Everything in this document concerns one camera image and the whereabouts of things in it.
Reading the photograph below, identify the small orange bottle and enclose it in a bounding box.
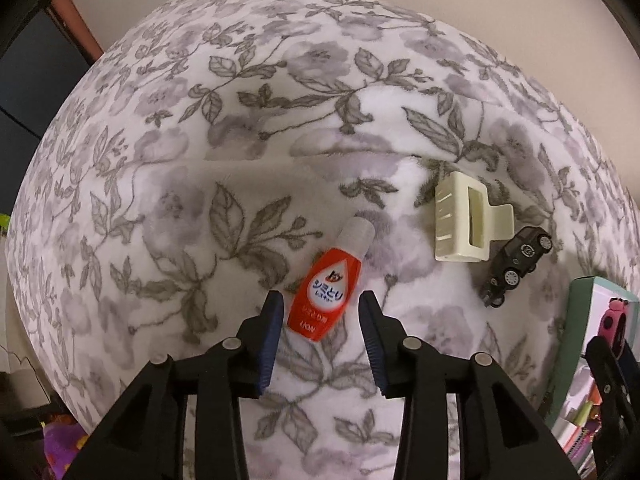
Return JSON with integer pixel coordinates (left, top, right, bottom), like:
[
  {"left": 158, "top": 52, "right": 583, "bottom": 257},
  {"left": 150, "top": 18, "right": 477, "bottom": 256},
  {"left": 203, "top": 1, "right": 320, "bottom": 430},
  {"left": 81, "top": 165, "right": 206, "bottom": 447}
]
[{"left": 286, "top": 217, "right": 376, "bottom": 343}]

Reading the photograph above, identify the cream square frame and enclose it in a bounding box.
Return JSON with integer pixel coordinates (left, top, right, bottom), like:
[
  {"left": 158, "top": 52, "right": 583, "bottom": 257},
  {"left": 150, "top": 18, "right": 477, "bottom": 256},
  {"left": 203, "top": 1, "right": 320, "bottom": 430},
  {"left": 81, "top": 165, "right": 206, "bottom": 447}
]
[{"left": 434, "top": 171, "right": 516, "bottom": 263}]

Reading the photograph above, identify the black toy car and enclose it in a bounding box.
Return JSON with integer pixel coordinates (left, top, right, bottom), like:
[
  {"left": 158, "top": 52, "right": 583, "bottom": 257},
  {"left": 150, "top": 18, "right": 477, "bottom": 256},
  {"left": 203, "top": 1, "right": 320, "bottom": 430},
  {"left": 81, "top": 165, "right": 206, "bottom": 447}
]
[{"left": 481, "top": 226, "right": 554, "bottom": 308}]

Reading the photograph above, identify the teal cardboard box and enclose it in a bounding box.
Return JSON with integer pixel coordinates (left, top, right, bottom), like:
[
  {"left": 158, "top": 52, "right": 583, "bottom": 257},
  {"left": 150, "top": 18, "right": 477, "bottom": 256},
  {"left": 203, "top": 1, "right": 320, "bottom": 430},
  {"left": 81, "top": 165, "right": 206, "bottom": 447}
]
[{"left": 542, "top": 276, "right": 640, "bottom": 480}]

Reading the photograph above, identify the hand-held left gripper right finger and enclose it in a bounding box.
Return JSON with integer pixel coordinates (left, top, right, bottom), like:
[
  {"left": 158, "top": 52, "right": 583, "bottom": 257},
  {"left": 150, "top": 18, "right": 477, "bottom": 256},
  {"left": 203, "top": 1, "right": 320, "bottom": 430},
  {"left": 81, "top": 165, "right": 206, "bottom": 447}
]
[{"left": 359, "top": 290, "right": 581, "bottom": 480}]

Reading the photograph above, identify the floral grey white blanket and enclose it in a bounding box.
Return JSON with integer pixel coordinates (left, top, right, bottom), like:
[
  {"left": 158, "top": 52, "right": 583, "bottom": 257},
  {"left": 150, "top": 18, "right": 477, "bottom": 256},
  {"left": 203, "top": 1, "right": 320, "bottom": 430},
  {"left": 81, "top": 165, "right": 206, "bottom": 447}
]
[{"left": 5, "top": 0, "right": 640, "bottom": 480}]

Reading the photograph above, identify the purple plastic bag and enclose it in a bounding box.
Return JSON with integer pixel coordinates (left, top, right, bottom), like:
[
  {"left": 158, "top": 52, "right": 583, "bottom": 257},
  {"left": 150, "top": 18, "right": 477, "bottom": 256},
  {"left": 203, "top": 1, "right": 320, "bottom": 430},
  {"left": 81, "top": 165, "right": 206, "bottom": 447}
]
[{"left": 42, "top": 420, "right": 91, "bottom": 480}]

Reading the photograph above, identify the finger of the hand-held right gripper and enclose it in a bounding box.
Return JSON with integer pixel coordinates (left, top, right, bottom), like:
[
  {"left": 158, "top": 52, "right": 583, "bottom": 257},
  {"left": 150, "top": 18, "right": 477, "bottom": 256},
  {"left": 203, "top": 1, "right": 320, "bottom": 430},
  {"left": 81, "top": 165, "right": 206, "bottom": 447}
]
[{"left": 584, "top": 336, "right": 640, "bottom": 480}]

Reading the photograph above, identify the purple tube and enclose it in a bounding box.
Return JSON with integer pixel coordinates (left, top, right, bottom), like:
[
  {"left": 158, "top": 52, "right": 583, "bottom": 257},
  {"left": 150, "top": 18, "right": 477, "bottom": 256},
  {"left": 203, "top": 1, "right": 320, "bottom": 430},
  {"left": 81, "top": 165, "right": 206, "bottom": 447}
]
[{"left": 566, "top": 420, "right": 603, "bottom": 466}]

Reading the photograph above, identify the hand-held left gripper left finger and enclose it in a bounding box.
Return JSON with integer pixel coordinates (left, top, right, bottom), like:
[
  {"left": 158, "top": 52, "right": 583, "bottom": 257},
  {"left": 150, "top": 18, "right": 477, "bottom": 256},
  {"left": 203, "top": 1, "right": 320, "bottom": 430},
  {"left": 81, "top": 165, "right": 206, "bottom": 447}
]
[{"left": 62, "top": 290, "right": 285, "bottom": 480}]

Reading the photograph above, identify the dark furniture panel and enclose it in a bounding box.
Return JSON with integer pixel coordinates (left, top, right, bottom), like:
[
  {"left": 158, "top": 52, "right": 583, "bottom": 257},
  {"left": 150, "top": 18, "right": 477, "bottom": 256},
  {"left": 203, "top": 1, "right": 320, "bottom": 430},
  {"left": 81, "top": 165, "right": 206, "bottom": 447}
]
[{"left": 0, "top": 0, "right": 103, "bottom": 231}]

